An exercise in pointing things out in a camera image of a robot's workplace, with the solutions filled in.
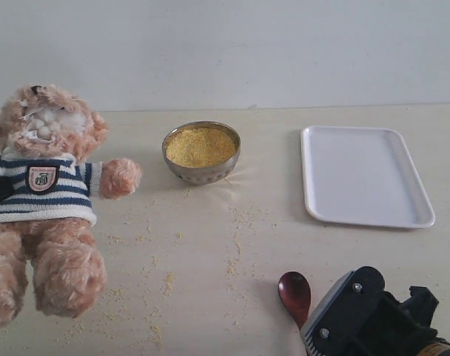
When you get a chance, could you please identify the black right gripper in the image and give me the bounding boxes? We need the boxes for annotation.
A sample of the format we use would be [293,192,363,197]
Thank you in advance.
[352,286,440,355]

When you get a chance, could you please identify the dark red wooden spoon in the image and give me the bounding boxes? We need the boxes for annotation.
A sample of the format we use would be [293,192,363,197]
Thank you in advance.
[278,271,311,329]

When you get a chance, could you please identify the plush teddy bear striped sweater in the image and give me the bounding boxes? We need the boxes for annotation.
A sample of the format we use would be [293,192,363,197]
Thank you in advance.
[0,85,142,330]

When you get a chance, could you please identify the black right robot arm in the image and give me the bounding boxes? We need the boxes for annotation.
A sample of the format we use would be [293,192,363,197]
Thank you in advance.
[346,286,450,355]

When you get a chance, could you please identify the white rectangular plastic tray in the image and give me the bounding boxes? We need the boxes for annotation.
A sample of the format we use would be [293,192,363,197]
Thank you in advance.
[300,125,435,229]

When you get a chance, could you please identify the steel bowl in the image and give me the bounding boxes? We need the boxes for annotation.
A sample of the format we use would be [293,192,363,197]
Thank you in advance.
[162,121,241,185]

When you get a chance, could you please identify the yellow millet grains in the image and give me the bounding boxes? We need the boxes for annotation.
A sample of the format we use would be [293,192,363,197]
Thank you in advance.
[166,128,236,168]

